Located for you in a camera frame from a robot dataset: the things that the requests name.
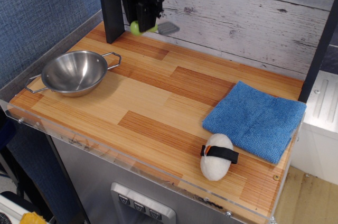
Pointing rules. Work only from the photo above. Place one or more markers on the green handled grey spatula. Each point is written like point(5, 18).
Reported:
point(164, 28)

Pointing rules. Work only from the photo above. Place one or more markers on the blue folded cloth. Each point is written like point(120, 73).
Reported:
point(256, 122)

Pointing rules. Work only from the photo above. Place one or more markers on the white plush sushi toy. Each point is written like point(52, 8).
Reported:
point(217, 154)

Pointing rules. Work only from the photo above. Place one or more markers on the stainless steel cabinet front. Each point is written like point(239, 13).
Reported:
point(93, 168)

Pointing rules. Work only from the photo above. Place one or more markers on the silver button control panel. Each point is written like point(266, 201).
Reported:
point(135, 207)

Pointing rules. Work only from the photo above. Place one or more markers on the white ribbed appliance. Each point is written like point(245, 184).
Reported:
point(315, 150)

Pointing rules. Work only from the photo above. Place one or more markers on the clear acrylic edge guard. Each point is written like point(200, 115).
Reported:
point(167, 148)

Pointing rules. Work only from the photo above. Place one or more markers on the yellow black object bottom-left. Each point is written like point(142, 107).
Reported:
point(27, 218)

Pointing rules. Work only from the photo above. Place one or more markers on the steel two-handled bowl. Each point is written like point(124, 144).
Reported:
point(76, 73)

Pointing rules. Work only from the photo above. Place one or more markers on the dark right vertical post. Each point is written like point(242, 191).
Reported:
point(319, 55)

